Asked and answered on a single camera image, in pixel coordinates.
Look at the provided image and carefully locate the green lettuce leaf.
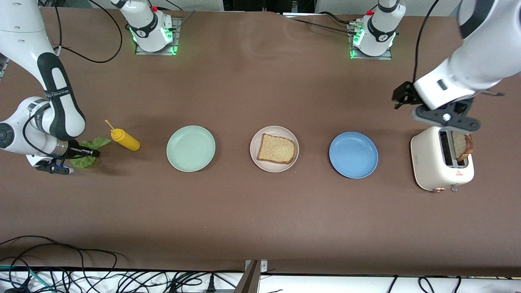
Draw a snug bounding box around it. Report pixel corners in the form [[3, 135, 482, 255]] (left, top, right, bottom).
[[69, 137, 112, 168]]

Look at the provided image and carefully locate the mint green round plate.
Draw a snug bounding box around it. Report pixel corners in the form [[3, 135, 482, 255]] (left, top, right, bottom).
[[166, 125, 216, 173]]

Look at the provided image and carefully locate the yellow squeeze bottle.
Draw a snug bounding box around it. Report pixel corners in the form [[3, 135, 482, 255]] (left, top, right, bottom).
[[104, 119, 141, 152]]

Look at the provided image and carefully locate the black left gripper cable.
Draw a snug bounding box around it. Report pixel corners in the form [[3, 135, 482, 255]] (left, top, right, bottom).
[[413, 0, 440, 83]]

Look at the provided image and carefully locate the brown crust bread slice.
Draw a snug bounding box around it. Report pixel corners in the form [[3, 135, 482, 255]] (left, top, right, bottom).
[[257, 133, 296, 165], [451, 132, 474, 162]]

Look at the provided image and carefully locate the blue round plate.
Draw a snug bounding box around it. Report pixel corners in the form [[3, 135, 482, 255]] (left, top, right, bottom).
[[329, 131, 379, 179]]

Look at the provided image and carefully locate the thin black base cable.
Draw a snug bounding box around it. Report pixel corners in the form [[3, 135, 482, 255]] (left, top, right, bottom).
[[291, 11, 355, 35]]

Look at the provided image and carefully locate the beige round plate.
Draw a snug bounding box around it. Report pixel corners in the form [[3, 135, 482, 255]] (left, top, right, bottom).
[[250, 125, 300, 173]]

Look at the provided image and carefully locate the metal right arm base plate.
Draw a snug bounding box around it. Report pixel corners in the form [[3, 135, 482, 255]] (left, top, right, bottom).
[[134, 16, 182, 56]]

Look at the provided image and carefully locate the black looping cable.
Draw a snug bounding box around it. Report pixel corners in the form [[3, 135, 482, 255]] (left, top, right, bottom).
[[53, 0, 123, 63]]

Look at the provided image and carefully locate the teal cable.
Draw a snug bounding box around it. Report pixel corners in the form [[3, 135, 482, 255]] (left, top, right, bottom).
[[0, 265, 55, 293]]

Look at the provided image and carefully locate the white two-slot toaster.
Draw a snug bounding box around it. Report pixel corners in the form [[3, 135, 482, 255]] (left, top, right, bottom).
[[410, 125, 475, 193]]

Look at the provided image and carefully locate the grey metal post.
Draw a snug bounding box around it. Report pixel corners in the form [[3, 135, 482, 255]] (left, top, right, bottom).
[[234, 259, 268, 293]]

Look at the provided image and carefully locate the dark background box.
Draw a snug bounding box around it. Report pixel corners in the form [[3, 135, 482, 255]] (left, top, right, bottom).
[[223, 0, 316, 13]]

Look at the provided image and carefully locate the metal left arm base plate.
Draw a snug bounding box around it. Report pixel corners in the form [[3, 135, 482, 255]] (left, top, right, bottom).
[[347, 22, 394, 61]]

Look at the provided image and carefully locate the long black floor cable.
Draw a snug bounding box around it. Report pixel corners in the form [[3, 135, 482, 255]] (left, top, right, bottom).
[[0, 235, 118, 293]]

